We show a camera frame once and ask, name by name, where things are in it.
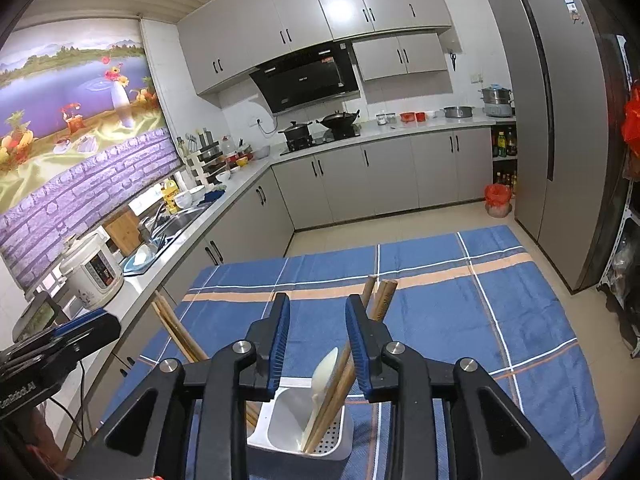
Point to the blue plaid tablecloth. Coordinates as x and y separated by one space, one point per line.
475 294

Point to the wooden chopsticks bundle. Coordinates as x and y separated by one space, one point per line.
192 350
345 374

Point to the white dish rack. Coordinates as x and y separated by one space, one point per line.
203 156

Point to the silver black toaster appliance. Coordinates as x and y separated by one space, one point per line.
41 313

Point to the person left hand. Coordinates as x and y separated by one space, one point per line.
28 448

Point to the black range hood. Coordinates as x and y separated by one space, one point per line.
313 74

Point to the grey refrigerator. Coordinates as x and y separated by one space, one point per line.
571 63

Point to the steel sink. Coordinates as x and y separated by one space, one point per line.
163 226

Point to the white plastic spoon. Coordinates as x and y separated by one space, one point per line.
319 383

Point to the red trash bin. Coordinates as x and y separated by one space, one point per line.
498 200

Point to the black wok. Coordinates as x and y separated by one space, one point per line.
340 124

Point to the black cooking pot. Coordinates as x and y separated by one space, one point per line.
297 136

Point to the white utensil holder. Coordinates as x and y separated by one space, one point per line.
281 423

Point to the white rice cooker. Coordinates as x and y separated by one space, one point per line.
91 272

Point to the red plastic bag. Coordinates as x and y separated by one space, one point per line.
631 124

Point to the grey upper cabinets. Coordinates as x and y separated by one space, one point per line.
227 38

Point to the grey lower cabinets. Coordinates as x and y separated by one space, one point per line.
268 203

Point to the metal storage shelf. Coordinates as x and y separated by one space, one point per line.
616 277

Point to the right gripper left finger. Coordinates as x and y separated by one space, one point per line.
191 417

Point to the scenic window blind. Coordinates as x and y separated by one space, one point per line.
82 133

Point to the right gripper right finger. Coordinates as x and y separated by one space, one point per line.
487 435

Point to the grey cabinets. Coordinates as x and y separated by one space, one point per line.
227 38
268 203

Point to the steel steamer pot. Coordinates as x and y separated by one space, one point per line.
497 101

